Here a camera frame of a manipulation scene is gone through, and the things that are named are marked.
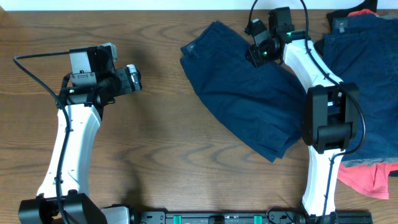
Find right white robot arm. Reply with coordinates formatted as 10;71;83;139
244;7;363;223

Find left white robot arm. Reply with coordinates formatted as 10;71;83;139
18;100;132;223

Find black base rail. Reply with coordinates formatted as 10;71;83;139
129;207;374;224

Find navy blue shorts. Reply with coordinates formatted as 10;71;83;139
180;21;306;162
323;14;397;167

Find stacked navy blue shorts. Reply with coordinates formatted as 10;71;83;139
323;14;397;167

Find black garment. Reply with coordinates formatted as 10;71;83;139
314;0;381;58

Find red garment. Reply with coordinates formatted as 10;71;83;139
338;16;397;199

